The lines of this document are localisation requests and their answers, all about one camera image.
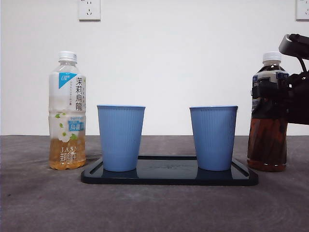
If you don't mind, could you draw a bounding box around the jasmine tea plastic bottle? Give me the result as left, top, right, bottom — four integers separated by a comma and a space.
49, 51, 87, 171

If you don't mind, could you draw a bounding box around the dark oolong tea plastic bottle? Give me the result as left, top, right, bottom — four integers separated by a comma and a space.
247, 51, 290, 173

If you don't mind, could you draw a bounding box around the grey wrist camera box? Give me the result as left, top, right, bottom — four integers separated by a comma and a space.
278, 33, 309, 58

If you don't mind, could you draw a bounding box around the blue ribbed cup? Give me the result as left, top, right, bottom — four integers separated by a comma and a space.
189, 105, 239, 172
97, 104, 146, 173

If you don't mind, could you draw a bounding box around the black camera cable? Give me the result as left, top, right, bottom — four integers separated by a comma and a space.
295, 56, 309, 73

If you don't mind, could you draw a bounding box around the white wall socket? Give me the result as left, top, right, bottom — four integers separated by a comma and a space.
78, 0, 101, 21
295, 0, 309, 21

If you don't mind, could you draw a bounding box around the dark blue flat tray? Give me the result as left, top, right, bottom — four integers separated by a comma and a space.
80, 156, 259, 186

